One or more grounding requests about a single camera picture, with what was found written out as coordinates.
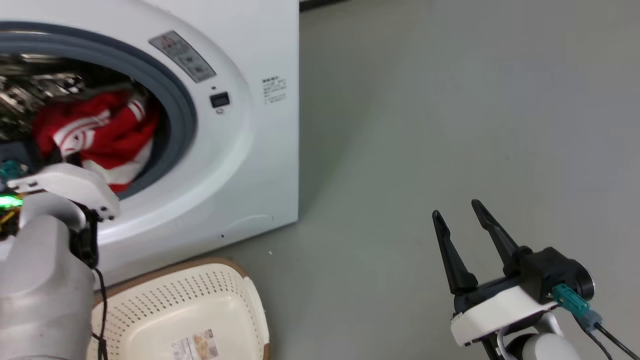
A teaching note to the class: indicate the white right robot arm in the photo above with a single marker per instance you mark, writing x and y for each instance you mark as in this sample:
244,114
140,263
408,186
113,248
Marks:
540,347

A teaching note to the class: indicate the black door latch socket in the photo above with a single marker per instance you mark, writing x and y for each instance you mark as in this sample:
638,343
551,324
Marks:
220,99

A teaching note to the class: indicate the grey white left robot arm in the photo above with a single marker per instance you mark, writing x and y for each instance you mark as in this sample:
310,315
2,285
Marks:
40,280

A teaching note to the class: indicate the cream perforated laundry basket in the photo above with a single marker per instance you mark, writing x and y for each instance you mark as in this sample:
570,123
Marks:
165,305

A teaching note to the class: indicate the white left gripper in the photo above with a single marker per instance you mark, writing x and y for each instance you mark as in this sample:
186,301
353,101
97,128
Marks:
75,184

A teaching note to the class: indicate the grey rubber door seal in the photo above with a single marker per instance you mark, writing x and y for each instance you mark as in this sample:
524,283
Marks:
176,90

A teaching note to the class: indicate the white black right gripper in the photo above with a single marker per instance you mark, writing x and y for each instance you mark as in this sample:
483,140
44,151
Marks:
495,307

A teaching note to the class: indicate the paper label sticker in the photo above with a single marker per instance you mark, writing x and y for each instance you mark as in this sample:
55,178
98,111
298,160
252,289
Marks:
196,345

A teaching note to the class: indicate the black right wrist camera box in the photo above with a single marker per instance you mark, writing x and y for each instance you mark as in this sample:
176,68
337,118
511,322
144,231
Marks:
550,272

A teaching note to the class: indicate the grey warning sticker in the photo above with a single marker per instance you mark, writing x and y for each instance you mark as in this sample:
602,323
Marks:
182,56

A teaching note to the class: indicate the white front-load washing machine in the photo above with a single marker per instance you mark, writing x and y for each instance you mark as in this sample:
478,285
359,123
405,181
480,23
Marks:
250,165

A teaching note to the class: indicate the red and white garment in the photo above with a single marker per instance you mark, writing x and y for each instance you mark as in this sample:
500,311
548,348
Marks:
120,145

